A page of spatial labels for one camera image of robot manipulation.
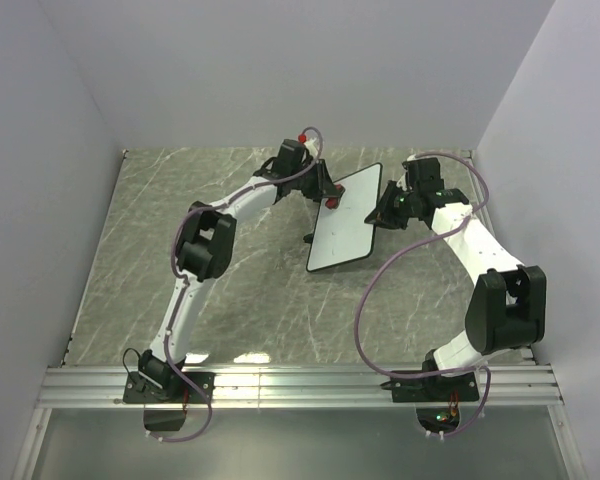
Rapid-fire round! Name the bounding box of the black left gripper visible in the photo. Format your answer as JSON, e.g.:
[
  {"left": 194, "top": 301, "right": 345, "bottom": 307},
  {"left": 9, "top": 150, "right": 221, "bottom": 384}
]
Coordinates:
[{"left": 293, "top": 162, "right": 341, "bottom": 202}]

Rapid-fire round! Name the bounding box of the red black whiteboard eraser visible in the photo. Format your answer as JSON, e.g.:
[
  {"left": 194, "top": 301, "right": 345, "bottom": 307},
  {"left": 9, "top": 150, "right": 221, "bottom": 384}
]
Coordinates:
[{"left": 324, "top": 184, "right": 345, "bottom": 210}]

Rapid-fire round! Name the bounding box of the white whiteboard black frame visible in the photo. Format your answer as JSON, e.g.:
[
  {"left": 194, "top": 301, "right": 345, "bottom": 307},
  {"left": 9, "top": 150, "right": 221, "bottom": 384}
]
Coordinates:
[{"left": 306, "top": 162, "right": 383, "bottom": 273}]

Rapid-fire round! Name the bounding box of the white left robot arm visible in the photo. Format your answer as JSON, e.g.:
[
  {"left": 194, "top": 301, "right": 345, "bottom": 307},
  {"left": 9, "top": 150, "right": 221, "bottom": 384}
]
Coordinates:
[{"left": 138, "top": 128, "right": 343, "bottom": 402}]

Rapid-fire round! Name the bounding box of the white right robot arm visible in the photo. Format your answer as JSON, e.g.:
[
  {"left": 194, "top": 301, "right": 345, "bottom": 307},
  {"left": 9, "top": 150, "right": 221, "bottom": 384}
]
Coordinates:
[{"left": 365, "top": 152, "right": 547, "bottom": 400}]

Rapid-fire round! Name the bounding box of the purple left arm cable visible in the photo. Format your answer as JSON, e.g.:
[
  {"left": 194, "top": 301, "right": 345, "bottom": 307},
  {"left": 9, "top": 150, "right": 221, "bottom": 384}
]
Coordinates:
[{"left": 147, "top": 125, "right": 326, "bottom": 443}]

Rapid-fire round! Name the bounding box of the aluminium mounting rail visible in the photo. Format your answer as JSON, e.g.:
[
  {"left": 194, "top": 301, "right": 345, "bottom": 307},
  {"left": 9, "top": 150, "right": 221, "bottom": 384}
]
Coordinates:
[{"left": 36, "top": 365, "right": 563, "bottom": 410}]

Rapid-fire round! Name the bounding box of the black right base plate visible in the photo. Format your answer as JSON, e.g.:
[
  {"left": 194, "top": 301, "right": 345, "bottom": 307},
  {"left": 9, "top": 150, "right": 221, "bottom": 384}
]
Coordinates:
[{"left": 380, "top": 373, "right": 480, "bottom": 403}]

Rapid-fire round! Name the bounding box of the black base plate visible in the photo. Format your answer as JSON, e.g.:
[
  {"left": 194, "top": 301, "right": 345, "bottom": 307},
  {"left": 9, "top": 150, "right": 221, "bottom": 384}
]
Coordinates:
[
  {"left": 380, "top": 373, "right": 480, "bottom": 403},
  {"left": 122, "top": 371, "right": 215, "bottom": 405}
]

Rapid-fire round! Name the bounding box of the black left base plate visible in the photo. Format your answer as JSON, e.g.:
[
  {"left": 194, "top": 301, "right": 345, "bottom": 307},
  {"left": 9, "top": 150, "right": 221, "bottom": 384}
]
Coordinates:
[{"left": 122, "top": 371, "right": 215, "bottom": 405}]

